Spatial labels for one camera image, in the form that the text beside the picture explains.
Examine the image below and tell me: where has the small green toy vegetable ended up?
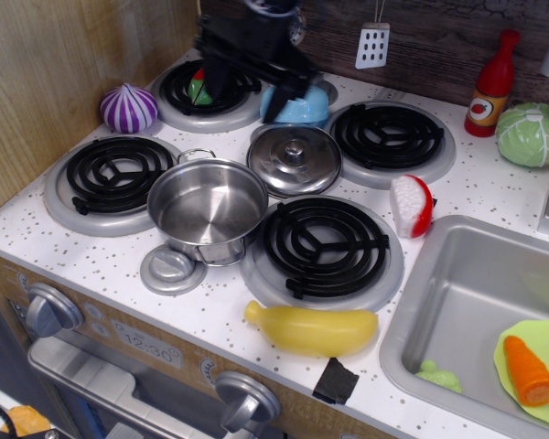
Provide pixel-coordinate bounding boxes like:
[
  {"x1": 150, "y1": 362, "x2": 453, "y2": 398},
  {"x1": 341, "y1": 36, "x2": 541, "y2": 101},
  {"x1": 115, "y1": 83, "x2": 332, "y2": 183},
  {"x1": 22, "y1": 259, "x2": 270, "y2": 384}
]
[{"x1": 415, "y1": 359, "x2": 463, "y2": 394}]

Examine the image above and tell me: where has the silver stove knob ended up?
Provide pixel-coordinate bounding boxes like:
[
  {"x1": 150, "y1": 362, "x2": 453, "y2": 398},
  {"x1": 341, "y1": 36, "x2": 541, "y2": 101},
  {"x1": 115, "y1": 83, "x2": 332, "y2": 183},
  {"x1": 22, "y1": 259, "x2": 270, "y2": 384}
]
[
  {"x1": 26, "y1": 283, "x2": 84, "y2": 337},
  {"x1": 215, "y1": 370, "x2": 282, "y2": 434}
]

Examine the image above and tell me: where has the back left stove burner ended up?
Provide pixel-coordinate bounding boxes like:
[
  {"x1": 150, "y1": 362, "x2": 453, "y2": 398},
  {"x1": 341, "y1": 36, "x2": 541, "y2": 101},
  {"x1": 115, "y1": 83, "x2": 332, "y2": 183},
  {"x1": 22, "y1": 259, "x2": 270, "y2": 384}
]
[{"x1": 151, "y1": 59, "x2": 264, "y2": 134}]

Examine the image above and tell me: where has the hanging white slotted spatula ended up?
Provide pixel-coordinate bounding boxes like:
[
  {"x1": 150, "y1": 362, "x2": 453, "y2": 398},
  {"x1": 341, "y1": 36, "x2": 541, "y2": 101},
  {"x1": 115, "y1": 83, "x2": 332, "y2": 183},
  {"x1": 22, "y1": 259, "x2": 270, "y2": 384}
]
[{"x1": 355, "y1": 22, "x2": 391, "y2": 70}]

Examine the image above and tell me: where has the right silver stove knob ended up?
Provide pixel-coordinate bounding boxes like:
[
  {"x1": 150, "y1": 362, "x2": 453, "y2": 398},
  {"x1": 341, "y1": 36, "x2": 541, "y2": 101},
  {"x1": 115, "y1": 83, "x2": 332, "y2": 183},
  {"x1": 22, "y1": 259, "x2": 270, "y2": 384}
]
[{"x1": 215, "y1": 370, "x2": 282, "y2": 434}]

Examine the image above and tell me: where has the left silver stove knob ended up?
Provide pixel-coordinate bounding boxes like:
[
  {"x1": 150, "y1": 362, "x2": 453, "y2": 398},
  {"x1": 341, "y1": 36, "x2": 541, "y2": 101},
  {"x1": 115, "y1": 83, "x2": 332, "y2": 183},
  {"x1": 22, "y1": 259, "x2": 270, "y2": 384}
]
[{"x1": 26, "y1": 283, "x2": 84, "y2": 337}]

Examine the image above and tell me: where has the steel pot lid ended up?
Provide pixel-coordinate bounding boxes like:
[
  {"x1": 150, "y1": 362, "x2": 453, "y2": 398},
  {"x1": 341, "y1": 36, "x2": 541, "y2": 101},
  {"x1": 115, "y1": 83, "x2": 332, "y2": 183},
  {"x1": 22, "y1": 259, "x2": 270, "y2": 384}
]
[{"x1": 246, "y1": 123, "x2": 342, "y2": 199}]

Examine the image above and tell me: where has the front left stove burner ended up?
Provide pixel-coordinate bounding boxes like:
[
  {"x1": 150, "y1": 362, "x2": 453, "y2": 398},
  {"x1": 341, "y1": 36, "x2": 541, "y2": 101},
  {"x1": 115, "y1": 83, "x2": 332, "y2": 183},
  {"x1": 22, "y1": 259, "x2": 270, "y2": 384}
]
[{"x1": 44, "y1": 134, "x2": 180, "y2": 238}]

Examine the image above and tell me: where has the purple white toy onion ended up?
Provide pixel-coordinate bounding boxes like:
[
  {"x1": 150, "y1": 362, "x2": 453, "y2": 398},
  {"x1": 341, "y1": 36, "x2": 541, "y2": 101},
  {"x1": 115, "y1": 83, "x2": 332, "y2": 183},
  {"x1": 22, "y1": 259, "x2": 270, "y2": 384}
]
[{"x1": 100, "y1": 83, "x2": 158, "y2": 134}]

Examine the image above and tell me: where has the light green plastic plate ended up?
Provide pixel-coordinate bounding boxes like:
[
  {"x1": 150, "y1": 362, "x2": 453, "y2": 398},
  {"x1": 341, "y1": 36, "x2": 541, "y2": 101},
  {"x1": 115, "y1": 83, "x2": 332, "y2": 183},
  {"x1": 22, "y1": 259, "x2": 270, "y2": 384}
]
[{"x1": 493, "y1": 320, "x2": 549, "y2": 424}]

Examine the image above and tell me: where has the light blue plastic bowl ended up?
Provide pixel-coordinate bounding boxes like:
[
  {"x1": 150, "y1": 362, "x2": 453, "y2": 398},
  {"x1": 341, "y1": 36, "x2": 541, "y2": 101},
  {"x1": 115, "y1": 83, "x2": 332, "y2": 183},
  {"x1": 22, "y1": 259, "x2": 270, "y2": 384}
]
[{"x1": 274, "y1": 86, "x2": 328, "y2": 124}]

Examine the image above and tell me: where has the stove burner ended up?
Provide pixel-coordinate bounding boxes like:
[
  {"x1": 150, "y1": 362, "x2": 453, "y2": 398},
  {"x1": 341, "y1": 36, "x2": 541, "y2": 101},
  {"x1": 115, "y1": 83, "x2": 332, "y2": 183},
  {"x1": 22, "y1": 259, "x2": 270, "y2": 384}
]
[
  {"x1": 325, "y1": 101, "x2": 457, "y2": 190},
  {"x1": 151, "y1": 59, "x2": 264, "y2": 134},
  {"x1": 44, "y1": 134, "x2": 180, "y2": 238},
  {"x1": 241, "y1": 196, "x2": 404, "y2": 311}
]

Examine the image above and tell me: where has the orange toy carrot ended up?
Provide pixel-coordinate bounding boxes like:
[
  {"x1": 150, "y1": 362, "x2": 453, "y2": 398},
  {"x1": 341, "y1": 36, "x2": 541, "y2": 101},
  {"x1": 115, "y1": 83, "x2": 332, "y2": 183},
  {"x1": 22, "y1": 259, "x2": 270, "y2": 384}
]
[{"x1": 503, "y1": 336, "x2": 549, "y2": 407}]

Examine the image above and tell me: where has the black tape piece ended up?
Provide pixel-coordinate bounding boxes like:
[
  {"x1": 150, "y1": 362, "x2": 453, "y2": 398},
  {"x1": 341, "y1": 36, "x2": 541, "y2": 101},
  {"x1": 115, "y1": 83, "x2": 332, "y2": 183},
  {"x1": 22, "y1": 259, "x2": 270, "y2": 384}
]
[{"x1": 312, "y1": 358, "x2": 360, "y2": 405}]

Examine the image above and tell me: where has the back right stove burner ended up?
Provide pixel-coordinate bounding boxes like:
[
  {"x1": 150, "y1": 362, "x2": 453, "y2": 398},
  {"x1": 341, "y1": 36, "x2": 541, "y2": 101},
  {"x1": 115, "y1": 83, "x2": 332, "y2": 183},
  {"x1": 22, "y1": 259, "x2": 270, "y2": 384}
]
[{"x1": 325, "y1": 101, "x2": 457, "y2": 190}]

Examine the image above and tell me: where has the silver toy sink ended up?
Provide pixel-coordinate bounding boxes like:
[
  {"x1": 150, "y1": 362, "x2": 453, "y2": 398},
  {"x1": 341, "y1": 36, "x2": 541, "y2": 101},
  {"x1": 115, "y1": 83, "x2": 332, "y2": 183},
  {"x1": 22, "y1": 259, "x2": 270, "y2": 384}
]
[{"x1": 380, "y1": 216, "x2": 549, "y2": 438}]

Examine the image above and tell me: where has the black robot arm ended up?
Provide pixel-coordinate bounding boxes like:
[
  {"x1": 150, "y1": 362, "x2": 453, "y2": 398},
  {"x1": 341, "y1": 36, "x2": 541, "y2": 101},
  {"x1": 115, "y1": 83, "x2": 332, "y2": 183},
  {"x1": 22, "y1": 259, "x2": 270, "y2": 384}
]
[{"x1": 196, "y1": 1, "x2": 319, "y2": 123}]

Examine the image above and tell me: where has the stainless steel pot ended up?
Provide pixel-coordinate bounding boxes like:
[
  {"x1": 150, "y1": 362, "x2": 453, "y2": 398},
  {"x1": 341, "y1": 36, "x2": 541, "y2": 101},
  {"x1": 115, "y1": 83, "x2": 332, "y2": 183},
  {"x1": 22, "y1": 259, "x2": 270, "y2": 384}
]
[{"x1": 147, "y1": 148, "x2": 269, "y2": 266}]

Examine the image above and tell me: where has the oven clock display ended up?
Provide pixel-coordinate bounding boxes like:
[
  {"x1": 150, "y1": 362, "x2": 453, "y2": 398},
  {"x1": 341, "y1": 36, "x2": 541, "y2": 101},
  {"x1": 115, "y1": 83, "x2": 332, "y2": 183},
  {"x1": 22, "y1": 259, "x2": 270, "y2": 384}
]
[{"x1": 112, "y1": 320, "x2": 183, "y2": 369}]

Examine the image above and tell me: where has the orange object bottom left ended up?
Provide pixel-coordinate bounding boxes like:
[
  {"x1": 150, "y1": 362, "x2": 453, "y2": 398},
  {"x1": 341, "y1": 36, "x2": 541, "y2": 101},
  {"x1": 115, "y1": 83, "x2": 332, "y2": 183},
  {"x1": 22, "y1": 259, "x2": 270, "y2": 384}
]
[{"x1": 6, "y1": 405, "x2": 51, "y2": 438}]

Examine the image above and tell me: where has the front right stove burner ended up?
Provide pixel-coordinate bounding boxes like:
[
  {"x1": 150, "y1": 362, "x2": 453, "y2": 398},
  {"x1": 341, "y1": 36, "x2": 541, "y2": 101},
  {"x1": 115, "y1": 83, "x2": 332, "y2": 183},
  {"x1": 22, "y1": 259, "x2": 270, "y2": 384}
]
[{"x1": 241, "y1": 196, "x2": 404, "y2": 311}]

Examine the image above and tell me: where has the red white toy slice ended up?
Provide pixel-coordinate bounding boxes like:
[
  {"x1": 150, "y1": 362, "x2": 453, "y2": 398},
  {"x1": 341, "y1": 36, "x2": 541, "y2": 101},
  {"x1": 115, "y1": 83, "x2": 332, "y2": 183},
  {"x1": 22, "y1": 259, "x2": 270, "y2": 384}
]
[{"x1": 389, "y1": 175, "x2": 435, "y2": 239}]

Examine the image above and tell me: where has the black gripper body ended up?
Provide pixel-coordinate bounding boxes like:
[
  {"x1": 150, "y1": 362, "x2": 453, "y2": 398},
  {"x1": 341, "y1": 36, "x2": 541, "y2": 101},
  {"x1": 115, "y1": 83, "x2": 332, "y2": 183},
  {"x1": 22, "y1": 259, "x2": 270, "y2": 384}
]
[{"x1": 196, "y1": 8, "x2": 318, "y2": 87}]

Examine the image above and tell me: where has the yellow toy banana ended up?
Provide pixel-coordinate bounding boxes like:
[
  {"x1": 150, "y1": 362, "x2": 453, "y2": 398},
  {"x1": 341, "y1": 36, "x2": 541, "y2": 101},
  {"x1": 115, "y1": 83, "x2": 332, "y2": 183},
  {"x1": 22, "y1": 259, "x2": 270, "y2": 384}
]
[{"x1": 244, "y1": 301, "x2": 379, "y2": 358}]

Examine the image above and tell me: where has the red green toy pepper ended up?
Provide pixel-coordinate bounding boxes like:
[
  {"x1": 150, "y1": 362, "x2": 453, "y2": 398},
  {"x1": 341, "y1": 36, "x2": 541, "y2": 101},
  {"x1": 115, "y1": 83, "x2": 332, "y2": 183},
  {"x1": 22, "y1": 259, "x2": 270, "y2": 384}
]
[{"x1": 188, "y1": 68, "x2": 213, "y2": 106}]

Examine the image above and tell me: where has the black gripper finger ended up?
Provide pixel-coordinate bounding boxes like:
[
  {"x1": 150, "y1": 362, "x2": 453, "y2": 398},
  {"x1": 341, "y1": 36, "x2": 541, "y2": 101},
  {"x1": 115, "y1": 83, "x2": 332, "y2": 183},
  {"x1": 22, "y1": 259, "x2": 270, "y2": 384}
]
[
  {"x1": 203, "y1": 54, "x2": 231, "y2": 100},
  {"x1": 262, "y1": 83, "x2": 308, "y2": 123}
]

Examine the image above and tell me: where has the red toy ketchup bottle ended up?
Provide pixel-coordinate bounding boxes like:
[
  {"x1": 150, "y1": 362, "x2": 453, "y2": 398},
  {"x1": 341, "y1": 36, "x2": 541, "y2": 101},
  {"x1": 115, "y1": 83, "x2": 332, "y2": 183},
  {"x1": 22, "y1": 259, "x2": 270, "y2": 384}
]
[{"x1": 464, "y1": 29, "x2": 521, "y2": 137}]

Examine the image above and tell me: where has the green toy cabbage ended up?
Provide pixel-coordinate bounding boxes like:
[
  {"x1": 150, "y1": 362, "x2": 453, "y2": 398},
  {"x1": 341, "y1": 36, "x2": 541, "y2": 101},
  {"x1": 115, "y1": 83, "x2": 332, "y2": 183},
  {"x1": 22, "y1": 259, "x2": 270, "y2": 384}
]
[{"x1": 495, "y1": 102, "x2": 549, "y2": 167}]

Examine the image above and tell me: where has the silver oven door handle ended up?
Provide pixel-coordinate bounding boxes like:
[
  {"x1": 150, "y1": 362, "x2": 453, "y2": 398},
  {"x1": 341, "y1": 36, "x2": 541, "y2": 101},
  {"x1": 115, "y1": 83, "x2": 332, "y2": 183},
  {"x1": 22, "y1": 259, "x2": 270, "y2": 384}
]
[{"x1": 28, "y1": 337, "x2": 206, "y2": 438}]

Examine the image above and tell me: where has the hanging steel strainer ladle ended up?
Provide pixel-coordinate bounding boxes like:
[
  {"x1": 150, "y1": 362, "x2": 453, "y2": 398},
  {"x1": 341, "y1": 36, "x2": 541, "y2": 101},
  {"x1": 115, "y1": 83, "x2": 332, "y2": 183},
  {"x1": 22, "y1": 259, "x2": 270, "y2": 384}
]
[{"x1": 289, "y1": 7, "x2": 307, "y2": 46}]

